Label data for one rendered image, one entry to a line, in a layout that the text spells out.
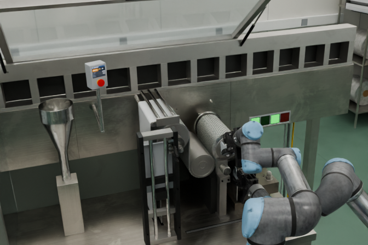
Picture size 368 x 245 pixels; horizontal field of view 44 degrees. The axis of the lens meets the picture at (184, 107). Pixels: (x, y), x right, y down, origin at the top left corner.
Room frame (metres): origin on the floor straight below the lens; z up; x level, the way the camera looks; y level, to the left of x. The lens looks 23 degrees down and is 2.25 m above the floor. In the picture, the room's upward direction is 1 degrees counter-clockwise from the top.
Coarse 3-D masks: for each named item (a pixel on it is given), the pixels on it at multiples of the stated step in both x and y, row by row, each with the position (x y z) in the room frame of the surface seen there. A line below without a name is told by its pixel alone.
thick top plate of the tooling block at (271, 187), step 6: (240, 168) 2.01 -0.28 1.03; (264, 168) 2.01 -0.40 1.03; (258, 174) 1.95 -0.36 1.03; (264, 174) 1.95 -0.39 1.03; (258, 180) 1.90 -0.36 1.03; (264, 180) 1.90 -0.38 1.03; (276, 180) 1.89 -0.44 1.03; (264, 186) 1.86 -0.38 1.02; (270, 186) 1.87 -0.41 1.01; (276, 186) 1.88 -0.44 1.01; (270, 192) 1.87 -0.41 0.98
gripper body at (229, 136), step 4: (236, 128) 1.69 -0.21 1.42; (228, 132) 1.72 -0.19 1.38; (232, 132) 1.73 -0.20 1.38; (228, 136) 1.71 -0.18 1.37; (232, 136) 1.70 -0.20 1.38; (224, 140) 1.74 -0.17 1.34; (228, 140) 1.70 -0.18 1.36; (232, 140) 1.66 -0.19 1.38; (228, 144) 1.69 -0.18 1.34; (232, 144) 1.69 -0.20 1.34; (236, 144) 1.64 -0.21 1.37; (228, 148) 1.69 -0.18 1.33; (232, 148) 1.68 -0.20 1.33; (228, 152) 1.70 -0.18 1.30
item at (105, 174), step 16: (80, 160) 1.97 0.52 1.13; (96, 160) 1.99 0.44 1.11; (112, 160) 2.01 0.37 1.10; (128, 160) 2.04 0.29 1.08; (16, 176) 1.88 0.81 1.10; (32, 176) 1.90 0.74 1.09; (48, 176) 1.92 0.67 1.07; (80, 176) 1.97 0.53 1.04; (96, 176) 1.99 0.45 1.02; (112, 176) 2.01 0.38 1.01; (128, 176) 2.04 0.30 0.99; (16, 192) 1.87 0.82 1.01; (32, 192) 1.90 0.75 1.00; (48, 192) 1.92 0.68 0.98; (80, 192) 1.96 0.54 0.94; (96, 192) 1.99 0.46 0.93; (112, 192) 2.01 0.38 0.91; (32, 208) 1.89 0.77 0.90
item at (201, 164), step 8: (192, 136) 1.99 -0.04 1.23; (192, 144) 1.91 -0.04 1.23; (200, 144) 1.92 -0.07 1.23; (192, 152) 1.85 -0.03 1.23; (200, 152) 1.83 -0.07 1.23; (208, 152) 1.86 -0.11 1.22; (192, 160) 1.80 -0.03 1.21; (200, 160) 1.81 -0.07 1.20; (208, 160) 1.82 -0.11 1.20; (192, 168) 1.80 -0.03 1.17; (200, 168) 1.80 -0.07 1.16; (208, 168) 1.82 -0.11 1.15; (200, 176) 1.80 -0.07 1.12
